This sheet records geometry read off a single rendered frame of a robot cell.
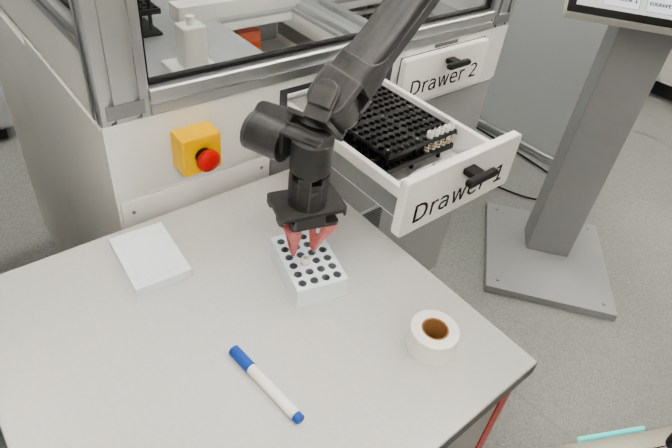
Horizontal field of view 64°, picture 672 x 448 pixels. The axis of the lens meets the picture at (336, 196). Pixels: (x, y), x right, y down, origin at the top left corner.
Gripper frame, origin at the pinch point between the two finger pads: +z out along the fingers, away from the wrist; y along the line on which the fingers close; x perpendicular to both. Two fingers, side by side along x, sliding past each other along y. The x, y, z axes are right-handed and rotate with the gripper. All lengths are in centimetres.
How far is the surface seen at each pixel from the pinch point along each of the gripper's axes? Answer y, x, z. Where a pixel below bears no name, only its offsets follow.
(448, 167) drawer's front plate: -23.9, -0.3, -10.5
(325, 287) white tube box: -1.7, 6.0, 3.3
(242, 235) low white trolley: 6.0, -12.1, 6.5
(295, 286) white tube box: 2.8, 5.0, 2.7
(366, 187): -14.3, -7.9, -2.9
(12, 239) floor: 61, -114, 83
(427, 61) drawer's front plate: -43, -39, -10
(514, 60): -161, -132, 40
